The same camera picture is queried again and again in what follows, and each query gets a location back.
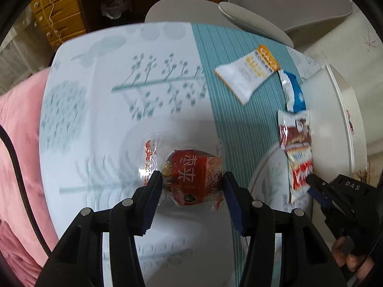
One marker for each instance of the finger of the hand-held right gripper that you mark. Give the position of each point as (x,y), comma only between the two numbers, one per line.
(317,183)
(336,222)

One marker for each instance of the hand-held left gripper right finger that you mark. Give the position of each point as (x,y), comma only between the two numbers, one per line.
(235,206)

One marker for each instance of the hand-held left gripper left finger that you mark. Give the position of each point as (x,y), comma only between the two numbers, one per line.
(152,206)

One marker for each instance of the red white striped snack packet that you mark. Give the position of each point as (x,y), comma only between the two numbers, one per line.
(299,176)

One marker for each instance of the red snack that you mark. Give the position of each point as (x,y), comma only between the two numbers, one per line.
(191,176)

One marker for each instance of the white container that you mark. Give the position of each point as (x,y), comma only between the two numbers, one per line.
(332,119)

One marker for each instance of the person's right hand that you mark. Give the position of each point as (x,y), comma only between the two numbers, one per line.
(348,257)

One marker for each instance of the red white packet brown print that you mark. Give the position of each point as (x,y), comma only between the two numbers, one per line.
(294,131)

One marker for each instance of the blue white snack packet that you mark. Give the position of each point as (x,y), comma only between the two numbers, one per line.
(296,92)

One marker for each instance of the white floral tablecloth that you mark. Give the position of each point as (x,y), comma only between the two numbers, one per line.
(104,125)

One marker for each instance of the teal striped placemat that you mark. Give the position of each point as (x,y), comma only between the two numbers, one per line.
(221,95)

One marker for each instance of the white orange snack packet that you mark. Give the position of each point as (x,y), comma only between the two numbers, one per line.
(242,77)

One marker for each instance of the pink blanket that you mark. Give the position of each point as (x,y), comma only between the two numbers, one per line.
(18,125)

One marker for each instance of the white plastic bag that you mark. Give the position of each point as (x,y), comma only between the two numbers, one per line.
(115,6)

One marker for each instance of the wooden cabinet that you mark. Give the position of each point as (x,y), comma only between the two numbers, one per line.
(65,15)

